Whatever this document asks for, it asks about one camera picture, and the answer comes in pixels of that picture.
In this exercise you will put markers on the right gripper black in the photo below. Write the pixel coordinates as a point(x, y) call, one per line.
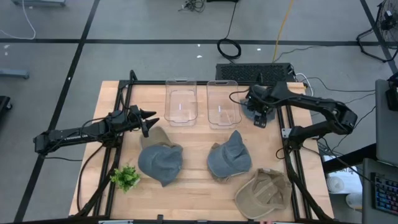
point(261, 102)

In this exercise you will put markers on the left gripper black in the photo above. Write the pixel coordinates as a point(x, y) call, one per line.
point(135, 118)

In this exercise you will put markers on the blue denim cap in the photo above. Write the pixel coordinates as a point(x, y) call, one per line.
point(160, 161)
point(230, 155)

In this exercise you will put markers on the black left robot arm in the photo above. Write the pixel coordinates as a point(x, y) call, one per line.
point(71, 137)

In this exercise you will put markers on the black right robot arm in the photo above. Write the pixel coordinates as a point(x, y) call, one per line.
point(311, 101)

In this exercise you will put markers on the black keyboard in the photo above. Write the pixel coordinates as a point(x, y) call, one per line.
point(248, 73)

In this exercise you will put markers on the clear plastic bin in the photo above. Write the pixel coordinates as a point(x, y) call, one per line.
point(180, 102)
point(222, 105)

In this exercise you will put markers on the small green potted plant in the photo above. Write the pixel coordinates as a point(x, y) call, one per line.
point(124, 178)

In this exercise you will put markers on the black desk beam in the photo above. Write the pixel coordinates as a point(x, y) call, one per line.
point(348, 158)

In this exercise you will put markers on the white box with rolls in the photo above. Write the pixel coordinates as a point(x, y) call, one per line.
point(337, 183)

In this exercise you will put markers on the person's hand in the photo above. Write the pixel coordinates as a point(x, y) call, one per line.
point(266, 222)

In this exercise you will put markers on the black desk device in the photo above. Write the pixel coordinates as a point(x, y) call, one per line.
point(392, 99)

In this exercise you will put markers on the grey desk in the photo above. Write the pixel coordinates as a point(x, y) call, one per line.
point(368, 193)

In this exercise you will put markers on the grey metal foot bar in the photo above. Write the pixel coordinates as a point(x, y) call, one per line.
point(14, 73)

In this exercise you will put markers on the black standing fan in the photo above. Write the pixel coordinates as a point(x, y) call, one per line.
point(388, 23)

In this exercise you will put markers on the backlit colourful keyboard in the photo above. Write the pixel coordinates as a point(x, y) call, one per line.
point(387, 194)

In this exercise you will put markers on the black aluminium frame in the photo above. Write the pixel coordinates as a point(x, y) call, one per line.
point(149, 82)

